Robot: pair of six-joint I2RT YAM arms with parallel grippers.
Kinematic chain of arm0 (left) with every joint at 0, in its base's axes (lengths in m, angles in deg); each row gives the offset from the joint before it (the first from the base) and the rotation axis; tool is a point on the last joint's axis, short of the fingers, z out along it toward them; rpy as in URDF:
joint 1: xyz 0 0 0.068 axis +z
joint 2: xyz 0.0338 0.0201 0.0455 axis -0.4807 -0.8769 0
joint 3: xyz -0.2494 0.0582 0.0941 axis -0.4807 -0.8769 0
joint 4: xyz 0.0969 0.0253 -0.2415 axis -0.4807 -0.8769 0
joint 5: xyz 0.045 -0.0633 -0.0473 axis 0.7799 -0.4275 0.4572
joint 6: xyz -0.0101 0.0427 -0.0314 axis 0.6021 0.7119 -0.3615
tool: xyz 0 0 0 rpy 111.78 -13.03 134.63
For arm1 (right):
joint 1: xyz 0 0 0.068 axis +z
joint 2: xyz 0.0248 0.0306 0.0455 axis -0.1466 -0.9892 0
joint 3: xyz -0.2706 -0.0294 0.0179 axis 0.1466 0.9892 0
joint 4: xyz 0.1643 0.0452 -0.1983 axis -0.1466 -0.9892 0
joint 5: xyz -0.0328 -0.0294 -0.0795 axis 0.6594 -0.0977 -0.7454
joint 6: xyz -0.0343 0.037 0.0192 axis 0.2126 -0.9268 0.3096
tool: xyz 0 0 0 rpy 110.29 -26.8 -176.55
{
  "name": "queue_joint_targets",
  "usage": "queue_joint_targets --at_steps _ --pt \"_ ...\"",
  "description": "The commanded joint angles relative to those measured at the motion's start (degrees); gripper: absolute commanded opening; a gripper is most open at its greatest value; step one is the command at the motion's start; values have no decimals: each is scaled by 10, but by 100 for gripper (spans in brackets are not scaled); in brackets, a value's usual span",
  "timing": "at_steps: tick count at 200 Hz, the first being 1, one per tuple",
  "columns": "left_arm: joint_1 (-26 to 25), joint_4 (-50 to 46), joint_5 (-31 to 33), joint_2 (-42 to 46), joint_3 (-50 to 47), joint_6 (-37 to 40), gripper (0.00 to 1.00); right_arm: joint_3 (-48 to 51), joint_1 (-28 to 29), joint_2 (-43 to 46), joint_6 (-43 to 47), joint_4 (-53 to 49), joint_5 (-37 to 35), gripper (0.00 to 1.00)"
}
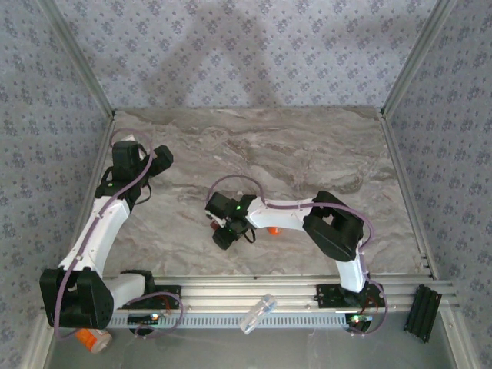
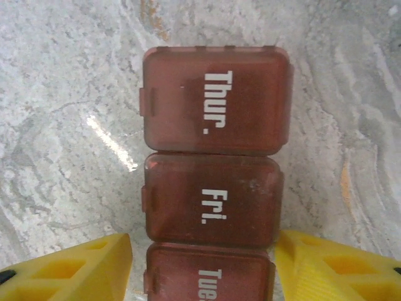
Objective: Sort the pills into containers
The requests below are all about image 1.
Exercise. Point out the aluminium corner post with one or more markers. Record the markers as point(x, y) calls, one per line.
point(77, 57)
point(419, 57)

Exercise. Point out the clear plastic tube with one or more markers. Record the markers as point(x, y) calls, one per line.
point(258, 313)

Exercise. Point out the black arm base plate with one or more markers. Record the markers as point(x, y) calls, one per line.
point(326, 296)
point(169, 294)

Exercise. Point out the orange bottle with white cap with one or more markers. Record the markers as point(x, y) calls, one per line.
point(94, 340)

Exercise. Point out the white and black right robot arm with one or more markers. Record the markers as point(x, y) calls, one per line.
point(284, 215)

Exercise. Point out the small circuit board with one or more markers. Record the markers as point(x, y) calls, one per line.
point(359, 319)
point(144, 318)

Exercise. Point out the black extrusion piece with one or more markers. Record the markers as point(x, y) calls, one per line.
point(423, 313)

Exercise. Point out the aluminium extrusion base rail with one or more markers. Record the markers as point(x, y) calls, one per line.
point(250, 296)

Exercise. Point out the orange pill bottle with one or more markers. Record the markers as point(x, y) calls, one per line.
point(274, 231)

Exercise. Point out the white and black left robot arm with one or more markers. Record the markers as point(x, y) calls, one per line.
point(104, 223)

